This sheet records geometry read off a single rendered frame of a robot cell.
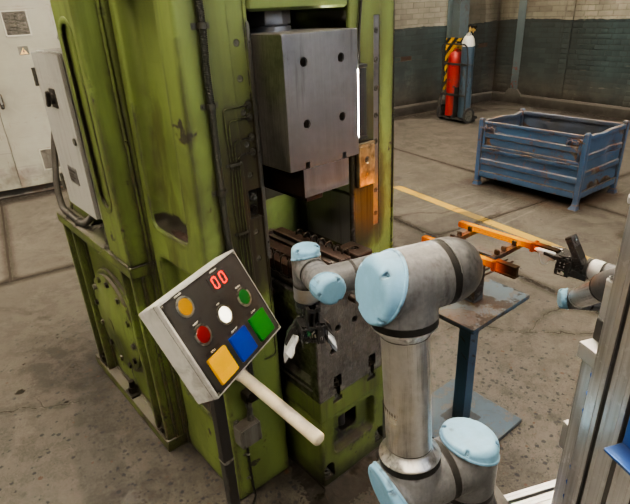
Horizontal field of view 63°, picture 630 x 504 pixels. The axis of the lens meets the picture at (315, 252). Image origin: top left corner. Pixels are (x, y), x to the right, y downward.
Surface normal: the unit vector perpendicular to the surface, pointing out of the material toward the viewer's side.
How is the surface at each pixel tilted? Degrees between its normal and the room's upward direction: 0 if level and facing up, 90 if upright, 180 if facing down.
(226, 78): 90
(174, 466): 0
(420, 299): 84
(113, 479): 0
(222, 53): 90
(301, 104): 90
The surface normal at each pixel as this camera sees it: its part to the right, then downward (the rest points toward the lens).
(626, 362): -0.96, 0.16
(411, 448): -0.09, 0.34
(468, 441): 0.07, -0.92
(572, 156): -0.80, 0.28
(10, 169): 0.49, 0.35
